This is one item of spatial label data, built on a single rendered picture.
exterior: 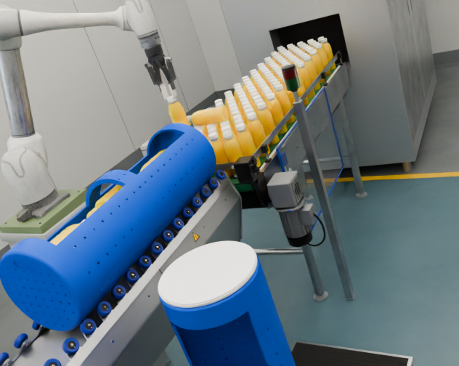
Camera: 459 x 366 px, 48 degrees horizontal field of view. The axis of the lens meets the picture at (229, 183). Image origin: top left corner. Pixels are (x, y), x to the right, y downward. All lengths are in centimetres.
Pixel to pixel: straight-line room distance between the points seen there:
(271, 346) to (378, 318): 129
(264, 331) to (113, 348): 46
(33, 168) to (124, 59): 383
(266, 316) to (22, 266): 67
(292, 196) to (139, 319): 86
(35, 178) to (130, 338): 92
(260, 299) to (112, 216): 52
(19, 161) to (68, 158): 301
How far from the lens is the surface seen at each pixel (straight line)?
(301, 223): 224
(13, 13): 222
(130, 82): 598
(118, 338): 160
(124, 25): 237
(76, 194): 233
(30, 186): 227
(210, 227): 199
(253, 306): 134
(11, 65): 239
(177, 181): 181
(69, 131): 529
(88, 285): 148
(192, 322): 132
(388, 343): 254
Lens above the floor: 175
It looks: 23 degrees down
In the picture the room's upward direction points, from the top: 19 degrees counter-clockwise
